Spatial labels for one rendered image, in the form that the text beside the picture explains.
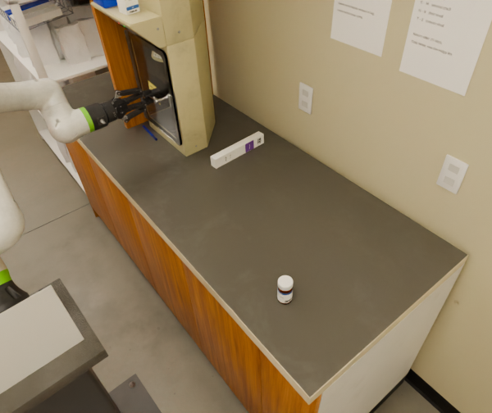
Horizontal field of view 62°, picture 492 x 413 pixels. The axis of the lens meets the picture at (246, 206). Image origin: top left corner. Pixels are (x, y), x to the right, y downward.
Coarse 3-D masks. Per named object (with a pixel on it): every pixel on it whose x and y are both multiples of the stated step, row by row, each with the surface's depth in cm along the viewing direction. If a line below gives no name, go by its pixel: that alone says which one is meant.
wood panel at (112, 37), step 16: (96, 16) 157; (112, 32) 164; (112, 48) 167; (208, 48) 196; (112, 64) 170; (128, 64) 175; (112, 80) 176; (128, 80) 179; (128, 96) 182; (128, 112) 187; (128, 128) 191
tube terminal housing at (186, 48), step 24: (144, 0) 138; (168, 0) 133; (192, 0) 141; (168, 24) 137; (192, 24) 142; (168, 48) 142; (192, 48) 147; (192, 72) 153; (192, 96) 159; (192, 120) 165; (192, 144) 172
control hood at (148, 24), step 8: (96, 8) 148; (104, 8) 142; (112, 8) 142; (144, 8) 140; (112, 16) 137; (120, 16) 135; (128, 16) 135; (136, 16) 135; (144, 16) 134; (152, 16) 134; (160, 16) 134; (128, 24) 130; (136, 24) 130; (144, 24) 132; (152, 24) 133; (160, 24) 135; (136, 32) 132; (144, 32) 133; (152, 32) 135; (160, 32) 137; (152, 40) 136; (160, 40) 138
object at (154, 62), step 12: (132, 36) 158; (132, 48) 163; (144, 48) 154; (156, 48) 146; (144, 60) 159; (156, 60) 150; (144, 72) 164; (156, 72) 155; (168, 72) 147; (144, 84) 170; (156, 84) 161; (168, 84) 151; (168, 96) 156; (156, 108) 172; (168, 108) 162; (156, 120) 179; (168, 120) 167; (168, 132) 173; (180, 144) 169
